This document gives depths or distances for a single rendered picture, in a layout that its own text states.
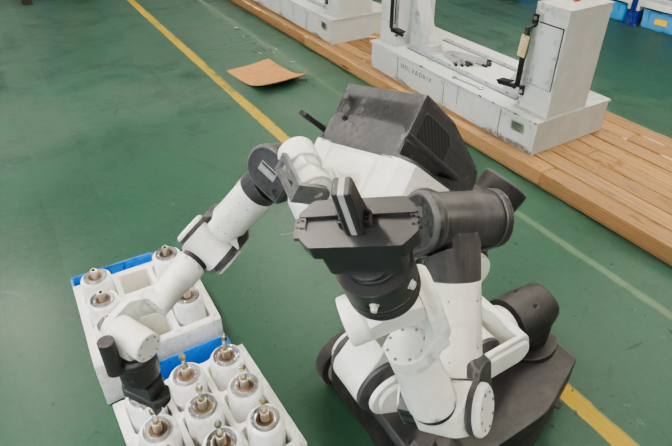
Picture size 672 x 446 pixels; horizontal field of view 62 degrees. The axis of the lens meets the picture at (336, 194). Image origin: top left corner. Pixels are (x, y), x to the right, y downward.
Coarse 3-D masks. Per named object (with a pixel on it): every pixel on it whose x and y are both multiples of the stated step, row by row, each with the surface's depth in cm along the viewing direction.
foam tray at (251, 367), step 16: (208, 368) 162; (256, 368) 162; (208, 384) 157; (224, 400) 154; (272, 400) 153; (128, 416) 153; (176, 416) 149; (224, 416) 150; (288, 416) 150; (128, 432) 145; (240, 432) 145; (288, 432) 145
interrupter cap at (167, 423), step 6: (150, 420) 140; (162, 420) 140; (168, 420) 140; (144, 426) 138; (150, 426) 138; (162, 426) 139; (168, 426) 138; (144, 432) 137; (150, 432) 137; (162, 432) 137; (168, 432) 137; (144, 438) 136; (150, 438) 136; (156, 438) 136; (162, 438) 136
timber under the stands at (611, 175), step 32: (288, 32) 462; (352, 64) 390; (480, 128) 308; (608, 128) 309; (640, 128) 309; (512, 160) 284; (544, 160) 280; (576, 160) 280; (608, 160) 280; (640, 160) 280; (576, 192) 256; (608, 192) 256; (640, 192) 256; (608, 224) 246; (640, 224) 236
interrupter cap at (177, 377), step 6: (180, 366) 153; (192, 366) 153; (198, 366) 153; (174, 372) 152; (180, 372) 152; (192, 372) 152; (198, 372) 152; (174, 378) 150; (180, 378) 150; (186, 378) 151; (192, 378) 150; (198, 378) 150; (180, 384) 148; (186, 384) 148
